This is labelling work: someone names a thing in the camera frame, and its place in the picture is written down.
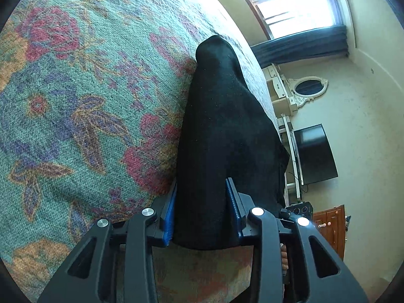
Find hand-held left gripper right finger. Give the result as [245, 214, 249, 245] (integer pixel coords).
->
[225, 178, 370, 303]

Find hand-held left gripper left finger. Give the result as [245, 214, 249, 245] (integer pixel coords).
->
[37, 180, 177, 303]

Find black pants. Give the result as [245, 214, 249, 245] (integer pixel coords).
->
[172, 35, 291, 251]

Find person's right hand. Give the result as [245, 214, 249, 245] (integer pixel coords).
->
[280, 243, 289, 278]

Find wooden cabinet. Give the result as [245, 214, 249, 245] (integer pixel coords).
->
[312, 205, 348, 261]

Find black television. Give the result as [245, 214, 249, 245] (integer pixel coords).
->
[292, 124, 339, 186]

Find white television stand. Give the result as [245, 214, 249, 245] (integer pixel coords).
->
[278, 114, 305, 201]

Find white dressing table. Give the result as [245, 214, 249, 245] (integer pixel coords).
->
[263, 63, 300, 116]

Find oval white-framed mirror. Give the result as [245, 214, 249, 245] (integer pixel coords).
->
[287, 76, 329, 106]

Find floral blanket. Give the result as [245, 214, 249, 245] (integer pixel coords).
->
[0, 0, 285, 303]

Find dark blue curtain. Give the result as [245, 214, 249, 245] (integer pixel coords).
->
[251, 25, 349, 67]

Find window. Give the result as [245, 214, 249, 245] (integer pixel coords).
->
[227, 0, 348, 40]

